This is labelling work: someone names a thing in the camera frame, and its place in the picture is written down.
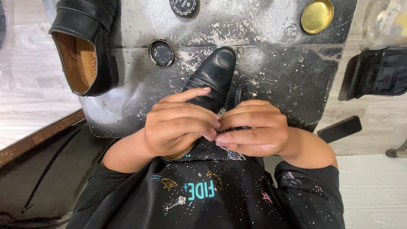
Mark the person's left hand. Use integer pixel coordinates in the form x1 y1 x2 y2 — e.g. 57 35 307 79
144 87 222 158

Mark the person's right hand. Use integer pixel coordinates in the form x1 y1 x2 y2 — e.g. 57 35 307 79
215 99 289 157

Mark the black shoe brush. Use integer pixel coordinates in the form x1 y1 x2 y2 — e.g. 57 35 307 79
234 83 249 109

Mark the black leather dress shoe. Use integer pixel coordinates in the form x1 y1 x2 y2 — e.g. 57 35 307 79
162 46 237 161

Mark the open shoe polish tin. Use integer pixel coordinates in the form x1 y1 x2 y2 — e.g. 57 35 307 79
148 38 175 68

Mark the black smartphone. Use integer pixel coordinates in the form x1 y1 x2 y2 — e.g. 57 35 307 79
317 116 362 144

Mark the black printed shirt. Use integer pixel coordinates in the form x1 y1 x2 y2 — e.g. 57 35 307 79
65 138 346 229

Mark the black loafer with tan lining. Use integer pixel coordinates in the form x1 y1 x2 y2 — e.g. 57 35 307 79
48 0 120 97

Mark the black polish tin lid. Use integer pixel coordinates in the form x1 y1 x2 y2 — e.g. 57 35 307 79
169 0 200 18

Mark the gold metal tin lid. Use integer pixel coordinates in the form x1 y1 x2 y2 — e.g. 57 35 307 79
300 0 335 34

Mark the black fabric bag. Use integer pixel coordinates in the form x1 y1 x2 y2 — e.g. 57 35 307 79
346 47 407 100

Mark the grey metal leg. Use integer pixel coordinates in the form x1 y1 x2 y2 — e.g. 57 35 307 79
385 139 407 159

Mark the dark board with brown edge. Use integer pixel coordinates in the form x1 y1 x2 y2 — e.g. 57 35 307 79
0 109 116 229

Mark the clear plastic bag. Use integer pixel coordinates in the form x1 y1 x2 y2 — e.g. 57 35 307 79
359 0 407 51

